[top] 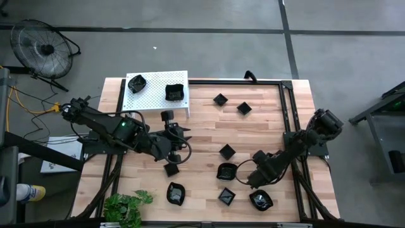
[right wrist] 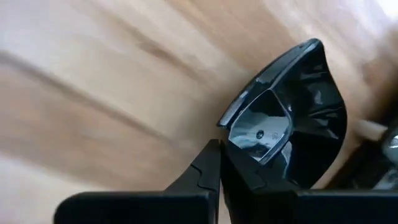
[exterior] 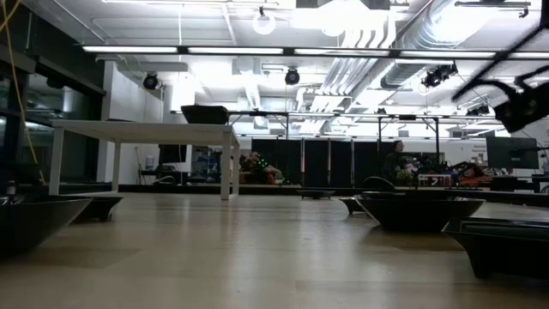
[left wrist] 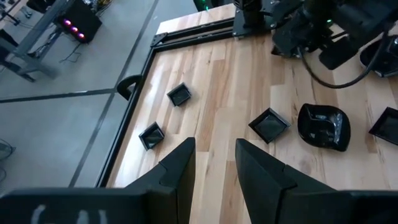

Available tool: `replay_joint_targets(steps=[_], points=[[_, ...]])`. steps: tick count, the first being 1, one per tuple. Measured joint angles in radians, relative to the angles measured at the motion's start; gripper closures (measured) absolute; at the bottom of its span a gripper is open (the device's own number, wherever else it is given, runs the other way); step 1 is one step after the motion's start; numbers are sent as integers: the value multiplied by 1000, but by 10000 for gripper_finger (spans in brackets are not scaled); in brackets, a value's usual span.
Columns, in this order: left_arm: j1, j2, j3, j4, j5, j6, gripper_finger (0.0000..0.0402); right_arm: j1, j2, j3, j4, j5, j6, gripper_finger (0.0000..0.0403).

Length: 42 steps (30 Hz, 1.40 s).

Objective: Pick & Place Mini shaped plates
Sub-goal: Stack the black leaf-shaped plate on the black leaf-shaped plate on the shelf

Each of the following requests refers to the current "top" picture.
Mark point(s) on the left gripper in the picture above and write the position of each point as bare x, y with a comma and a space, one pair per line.
167, 142

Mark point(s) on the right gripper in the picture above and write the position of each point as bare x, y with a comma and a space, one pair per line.
264, 174

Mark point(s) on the wavy square black plate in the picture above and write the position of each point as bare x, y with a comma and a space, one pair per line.
226, 171
174, 92

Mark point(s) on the small square black plate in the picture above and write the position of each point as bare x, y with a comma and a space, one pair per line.
227, 152
171, 170
226, 196
220, 99
244, 108

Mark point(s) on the oval black plate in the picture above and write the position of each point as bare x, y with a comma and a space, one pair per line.
176, 193
136, 84
261, 200

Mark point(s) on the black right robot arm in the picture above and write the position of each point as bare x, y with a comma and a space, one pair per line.
300, 139

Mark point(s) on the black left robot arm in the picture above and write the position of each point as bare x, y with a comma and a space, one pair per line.
104, 125

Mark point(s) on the white perforated metal shelf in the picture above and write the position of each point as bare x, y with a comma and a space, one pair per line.
155, 95

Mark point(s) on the black curved hook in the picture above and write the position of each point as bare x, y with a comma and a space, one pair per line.
250, 73

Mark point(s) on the green artificial plant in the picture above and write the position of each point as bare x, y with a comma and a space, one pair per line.
121, 207

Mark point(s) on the white printed box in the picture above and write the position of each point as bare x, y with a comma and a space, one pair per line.
68, 149

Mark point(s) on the dark metal side desk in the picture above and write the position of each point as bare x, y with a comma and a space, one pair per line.
373, 111

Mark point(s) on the black cylinder bin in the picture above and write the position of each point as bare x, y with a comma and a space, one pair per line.
397, 161

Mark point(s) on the black metal beam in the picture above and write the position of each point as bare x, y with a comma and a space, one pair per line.
38, 150

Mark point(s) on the black floor fan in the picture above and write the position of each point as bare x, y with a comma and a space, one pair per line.
47, 49

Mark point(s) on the grey metal stand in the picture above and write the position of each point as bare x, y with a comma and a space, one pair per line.
6, 104

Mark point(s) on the silver metal bracket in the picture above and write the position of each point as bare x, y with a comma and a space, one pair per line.
294, 225
112, 225

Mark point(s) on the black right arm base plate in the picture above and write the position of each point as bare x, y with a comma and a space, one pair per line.
319, 149

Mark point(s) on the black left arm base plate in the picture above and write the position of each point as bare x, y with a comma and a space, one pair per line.
95, 149

